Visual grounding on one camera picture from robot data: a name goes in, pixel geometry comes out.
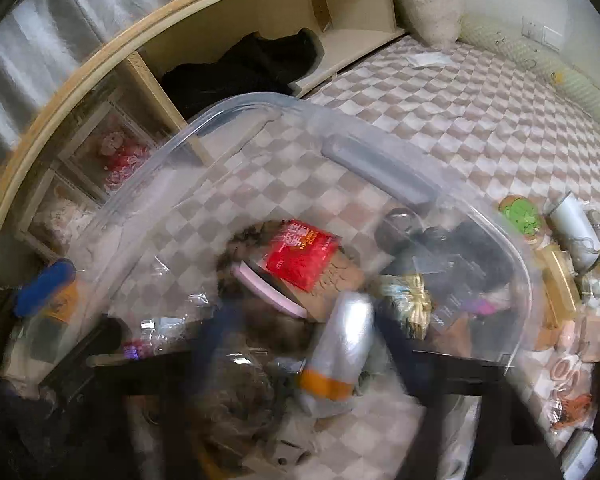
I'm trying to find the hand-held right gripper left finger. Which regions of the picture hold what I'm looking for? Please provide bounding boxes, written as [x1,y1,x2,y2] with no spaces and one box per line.
[89,304,252,397]

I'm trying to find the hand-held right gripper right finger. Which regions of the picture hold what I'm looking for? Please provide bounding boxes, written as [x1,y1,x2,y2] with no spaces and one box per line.
[374,310,561,480]

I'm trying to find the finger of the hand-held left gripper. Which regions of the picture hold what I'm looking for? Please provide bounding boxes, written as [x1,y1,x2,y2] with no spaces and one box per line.
[0,259,78,356]
[39,317,127,402]

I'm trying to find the silver tube orange band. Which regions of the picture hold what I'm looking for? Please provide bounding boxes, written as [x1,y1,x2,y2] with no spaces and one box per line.
[299,292,377,417]

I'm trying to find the white charger adapter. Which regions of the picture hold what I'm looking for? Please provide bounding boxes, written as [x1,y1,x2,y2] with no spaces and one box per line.
[561,430,600,479]

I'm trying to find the brown leather card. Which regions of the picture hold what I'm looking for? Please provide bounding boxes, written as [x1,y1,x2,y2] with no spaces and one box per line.
[275,252,362,324]

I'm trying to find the red snack packet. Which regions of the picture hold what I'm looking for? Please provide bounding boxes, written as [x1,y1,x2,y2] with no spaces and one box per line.
[259,219,344,294]

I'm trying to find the clear plastic storage bin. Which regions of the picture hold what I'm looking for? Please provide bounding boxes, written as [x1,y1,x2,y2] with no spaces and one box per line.
[27,92,547,480]

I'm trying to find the black product box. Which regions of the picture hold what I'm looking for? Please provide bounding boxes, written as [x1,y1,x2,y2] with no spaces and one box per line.
[427,285,486,333]

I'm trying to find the gold ribbon bundle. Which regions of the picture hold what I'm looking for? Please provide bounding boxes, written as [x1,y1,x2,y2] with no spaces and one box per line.
[379,272,432,342]

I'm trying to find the round cork coaster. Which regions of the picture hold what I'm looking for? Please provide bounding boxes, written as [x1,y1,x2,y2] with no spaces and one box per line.
[532,326,557,352]

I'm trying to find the pink scissors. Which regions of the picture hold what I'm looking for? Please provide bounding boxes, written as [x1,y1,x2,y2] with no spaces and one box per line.
[549,354,584,397]

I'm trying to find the pink egg-shaped sponge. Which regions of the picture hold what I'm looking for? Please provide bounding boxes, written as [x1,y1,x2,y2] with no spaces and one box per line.
[554,319,579,352]

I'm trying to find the black monocular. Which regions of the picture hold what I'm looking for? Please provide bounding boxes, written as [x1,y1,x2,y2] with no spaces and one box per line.
[375,209,512,292]

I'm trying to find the pink square compact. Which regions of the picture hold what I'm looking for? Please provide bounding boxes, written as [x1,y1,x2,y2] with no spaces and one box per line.
[577,317,600,362]

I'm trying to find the yellow translucent case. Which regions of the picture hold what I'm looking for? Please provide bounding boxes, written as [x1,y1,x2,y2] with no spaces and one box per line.
[536,245,582,314]

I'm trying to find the brown fluffy headband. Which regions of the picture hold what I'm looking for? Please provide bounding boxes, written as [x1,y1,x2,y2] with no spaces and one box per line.
[214,219,311,356]

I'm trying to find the red white plush toy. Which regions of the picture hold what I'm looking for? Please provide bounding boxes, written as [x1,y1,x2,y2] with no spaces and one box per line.
[99,129,152,192]

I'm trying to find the green frog coaster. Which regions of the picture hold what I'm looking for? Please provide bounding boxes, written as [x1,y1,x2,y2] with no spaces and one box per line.
[498,194,544,242]

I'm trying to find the white thermos cup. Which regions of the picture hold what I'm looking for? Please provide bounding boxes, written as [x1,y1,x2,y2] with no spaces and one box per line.
[544,192,600,272]

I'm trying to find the wooden bedside shelf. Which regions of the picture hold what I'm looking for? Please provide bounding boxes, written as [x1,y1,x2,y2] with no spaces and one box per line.
[0,0,407,286]

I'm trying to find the grey curtain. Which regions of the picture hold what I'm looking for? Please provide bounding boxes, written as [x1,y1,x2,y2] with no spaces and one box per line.
[0,0,281,176]

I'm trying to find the black cloth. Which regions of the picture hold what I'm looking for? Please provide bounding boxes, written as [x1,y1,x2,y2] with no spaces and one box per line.
[159,29,327,117]

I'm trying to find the white paper slip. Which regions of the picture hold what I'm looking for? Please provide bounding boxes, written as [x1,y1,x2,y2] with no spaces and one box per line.
[407,51,454,69]

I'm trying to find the long green bolster pillow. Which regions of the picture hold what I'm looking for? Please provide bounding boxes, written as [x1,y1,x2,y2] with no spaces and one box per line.
[456,14,600,127]

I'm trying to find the fluffy cream pillow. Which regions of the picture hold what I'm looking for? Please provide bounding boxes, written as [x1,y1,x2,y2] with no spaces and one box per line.
[389,0,464,47]

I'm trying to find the orange braided cord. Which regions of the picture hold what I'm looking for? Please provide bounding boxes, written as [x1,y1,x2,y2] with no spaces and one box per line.
[549,392,594,429]

